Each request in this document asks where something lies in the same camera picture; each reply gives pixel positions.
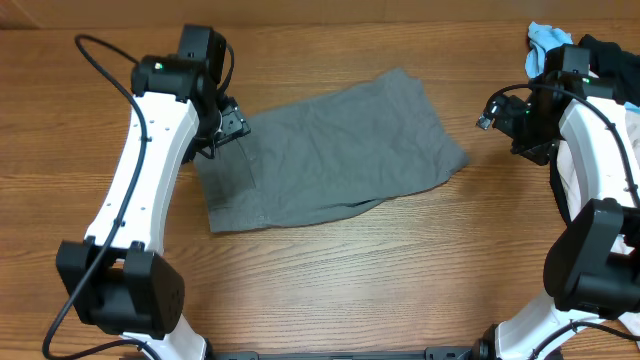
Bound grey shorts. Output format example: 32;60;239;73
195;68;469;233

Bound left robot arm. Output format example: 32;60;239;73
56;25;250;359

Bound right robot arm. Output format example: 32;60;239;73
466;44;639;359

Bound pale pink garment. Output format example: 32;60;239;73
556;140;639;336

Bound light blue cloth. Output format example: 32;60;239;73
525;22;639;114

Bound black garment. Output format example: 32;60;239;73
550;35;639;224

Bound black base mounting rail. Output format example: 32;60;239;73
205;346;472;360

